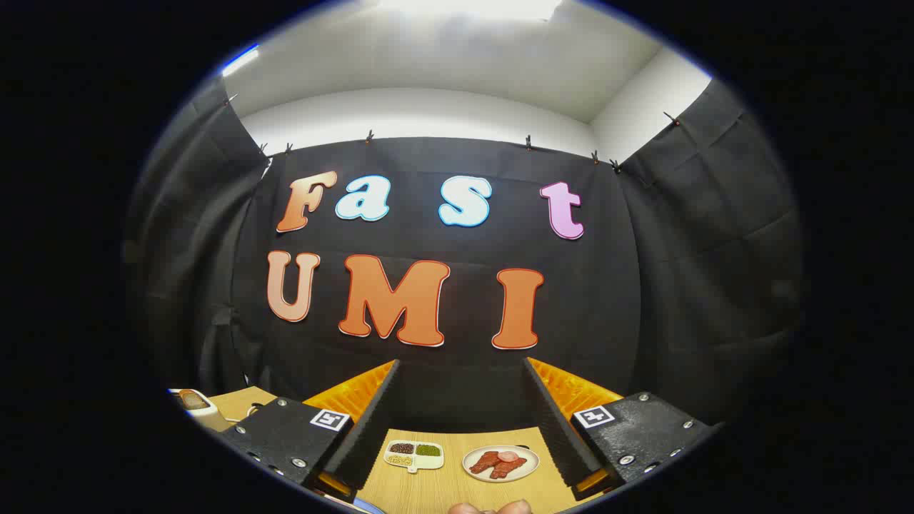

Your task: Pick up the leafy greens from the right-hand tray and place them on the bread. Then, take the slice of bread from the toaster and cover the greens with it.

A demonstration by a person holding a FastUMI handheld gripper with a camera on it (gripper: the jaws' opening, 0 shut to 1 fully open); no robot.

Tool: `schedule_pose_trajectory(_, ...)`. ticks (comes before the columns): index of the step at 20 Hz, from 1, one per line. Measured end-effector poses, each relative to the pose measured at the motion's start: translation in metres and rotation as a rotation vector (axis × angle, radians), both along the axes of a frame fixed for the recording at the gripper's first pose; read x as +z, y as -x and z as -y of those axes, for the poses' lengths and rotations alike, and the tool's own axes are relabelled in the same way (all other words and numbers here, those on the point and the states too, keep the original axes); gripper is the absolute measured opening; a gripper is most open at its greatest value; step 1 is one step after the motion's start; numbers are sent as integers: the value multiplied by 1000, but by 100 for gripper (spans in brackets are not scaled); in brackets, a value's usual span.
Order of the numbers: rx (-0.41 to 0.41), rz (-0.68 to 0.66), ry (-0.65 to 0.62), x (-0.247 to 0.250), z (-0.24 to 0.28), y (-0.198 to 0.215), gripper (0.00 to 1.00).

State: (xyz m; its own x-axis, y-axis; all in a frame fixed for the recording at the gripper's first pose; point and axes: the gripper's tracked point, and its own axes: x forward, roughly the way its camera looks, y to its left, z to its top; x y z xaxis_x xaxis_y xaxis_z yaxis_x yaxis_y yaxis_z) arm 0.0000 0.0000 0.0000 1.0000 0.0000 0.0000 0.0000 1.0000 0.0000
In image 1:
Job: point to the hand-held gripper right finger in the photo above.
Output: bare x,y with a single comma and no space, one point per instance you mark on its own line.
557,435

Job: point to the row of black cloth clips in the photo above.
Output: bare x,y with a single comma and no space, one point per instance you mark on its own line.
369,135

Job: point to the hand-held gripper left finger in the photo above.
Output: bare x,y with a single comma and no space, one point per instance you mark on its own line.
371,428

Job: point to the pile of dark red beans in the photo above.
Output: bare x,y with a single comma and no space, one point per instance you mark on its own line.
402,448

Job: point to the blue round plate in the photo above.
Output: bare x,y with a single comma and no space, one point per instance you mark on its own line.
370,507

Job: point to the white divided tray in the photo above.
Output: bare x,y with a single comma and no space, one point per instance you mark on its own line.
428,463

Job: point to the cream white toaster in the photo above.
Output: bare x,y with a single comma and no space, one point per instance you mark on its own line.
203,415

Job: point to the pile of green beans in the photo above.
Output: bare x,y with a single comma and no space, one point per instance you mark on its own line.
428,450

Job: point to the pile of yellow soybeans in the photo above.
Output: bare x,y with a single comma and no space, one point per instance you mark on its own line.
400,460

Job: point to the white oval plate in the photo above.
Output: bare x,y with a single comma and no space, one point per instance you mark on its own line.
533,460

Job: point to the brown meat piece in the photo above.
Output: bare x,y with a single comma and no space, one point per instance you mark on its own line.
510,468
485,462

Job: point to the pink sausage slice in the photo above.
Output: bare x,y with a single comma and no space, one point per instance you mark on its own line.
508,455

